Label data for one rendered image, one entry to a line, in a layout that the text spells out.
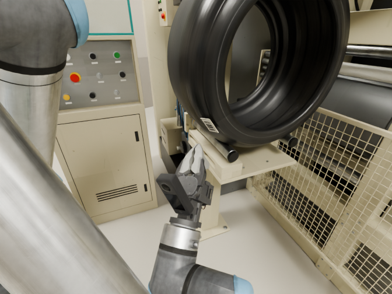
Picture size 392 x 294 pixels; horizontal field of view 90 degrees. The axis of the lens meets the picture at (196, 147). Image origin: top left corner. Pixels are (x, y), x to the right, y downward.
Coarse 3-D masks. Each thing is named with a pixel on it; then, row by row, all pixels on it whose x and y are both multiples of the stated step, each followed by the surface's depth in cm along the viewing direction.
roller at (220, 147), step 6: (198, 126) 91; (204, 132) 86; (210, 138) 81; (216, 144) 77; (222, 144) 74; (228, 144) 74; (222, 150) 73; (228, 150) 71; (234, 150) 70; (228, 156) 70; (234, 156) 70
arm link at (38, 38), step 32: (0, 0) 20; (32, 0) 23; (64, 0) 25; (0, 32) 22; (32, 32) 24; (64, 32) 27; (0, 64) 26; (32, 64) 27; (64, 64) 32; (0, 96) 30; (32, 96) 31; (32, 128) 36
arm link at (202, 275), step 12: (192, 276) 38; (204, 276) 38; (216, 276) 37; (228, 276) 37; (192, 288) 37; (204, 288) 36; (216, 288) 35; (228, 288) 35; (240, 288) 35; (252, 288) 36
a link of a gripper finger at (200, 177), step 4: (204, 160) 51; (200, 164) 50; (200, 168) 49; (204, 168) 49; (200, 172) 48; (204, 172) 48; (196, 176) 49; (200, 176) 48; (204, 176) 48; (200, 180) 47; (204, 180) 48; (200, 184) 47
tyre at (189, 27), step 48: (192, 0) 53; (240, 0) 46; (288, 0) 75; (336, 0) 55; (192, 48) 51; (288, 48) 88; (336, 48) 64; (192, 96) 57; (288, 96) 89; (240, 144) 70
